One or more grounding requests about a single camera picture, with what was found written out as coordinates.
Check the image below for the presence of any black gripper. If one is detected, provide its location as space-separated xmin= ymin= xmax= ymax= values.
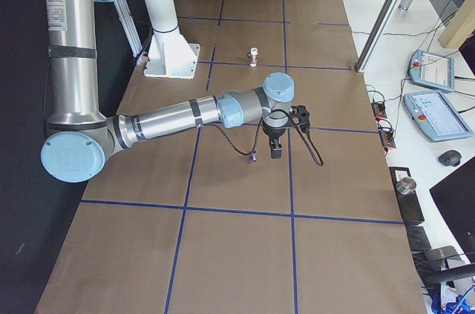
xmin=263 ymin=119 xmax=289 ymax=159

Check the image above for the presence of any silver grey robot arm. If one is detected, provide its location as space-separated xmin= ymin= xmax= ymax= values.
xmin=41 ymin=0 xmax=298 ymax=183

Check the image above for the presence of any white PPR pipe fitting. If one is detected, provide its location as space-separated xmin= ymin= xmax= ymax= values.
xmin=248 ymin=47 xmax=259 ymax=68

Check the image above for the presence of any steel calibration weight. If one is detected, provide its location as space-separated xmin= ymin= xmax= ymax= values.
xmin=396 ymin=177 xmax=416 ymax=195

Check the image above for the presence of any black flat block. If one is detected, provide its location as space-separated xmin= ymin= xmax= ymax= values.
xmin=389 ymin=166 xmax=425 ymax=226

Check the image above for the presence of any lower teach pendant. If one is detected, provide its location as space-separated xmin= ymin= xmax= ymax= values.
xmin=403 ymin=91 xmax=474 ymax=142

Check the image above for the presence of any teach pendant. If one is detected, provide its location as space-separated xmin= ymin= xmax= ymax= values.
xmin=403 ymin=91 xmax=474 ymax=142
xmin=408 ymin=49 xmax=455 ymax=93

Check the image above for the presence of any upper teach pendant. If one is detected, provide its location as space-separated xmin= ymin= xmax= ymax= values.
xmin=408 ymin=49 xmax=455 ymax=93

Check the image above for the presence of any black computer mouse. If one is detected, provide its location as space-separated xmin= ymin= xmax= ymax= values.
xmin=438 ymin=149 xmax=462 ymax=167

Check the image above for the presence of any black monitor corner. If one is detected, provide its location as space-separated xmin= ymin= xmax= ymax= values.
xmin=430 ymin=158 xmax=475 ymax=261

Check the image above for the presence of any black cable with connector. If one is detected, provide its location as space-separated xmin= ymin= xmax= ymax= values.
xmin=206 ymin=109 xmax=324 ymax=167

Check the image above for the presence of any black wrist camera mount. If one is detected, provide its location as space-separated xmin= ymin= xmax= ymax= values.
xmin=289 ymin=105 xmax=310 ymax=136

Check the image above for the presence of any white pedestal base plate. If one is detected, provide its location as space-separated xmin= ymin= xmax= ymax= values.
xmin=144 ymin=30 xmax=200 ymax=79

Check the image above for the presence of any aluminium frame post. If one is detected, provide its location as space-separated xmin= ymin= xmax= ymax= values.
xmin=355 ymin=0 xmax=400 ymax=73

